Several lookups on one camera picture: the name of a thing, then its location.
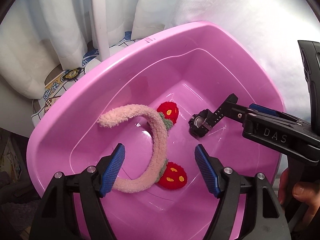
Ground black digital wristwatch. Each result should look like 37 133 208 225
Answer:
188 93 238 138

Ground person's right hand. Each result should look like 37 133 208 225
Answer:
278 168 319 231

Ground pink plastic basin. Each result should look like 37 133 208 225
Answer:
27 22 290 239

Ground pink fuzzy strawberry headband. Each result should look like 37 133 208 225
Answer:
97 101 188 193

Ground white grid bedsheet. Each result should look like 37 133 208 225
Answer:
31 48 100 126

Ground white curtain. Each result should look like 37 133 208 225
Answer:
0 0 320 125

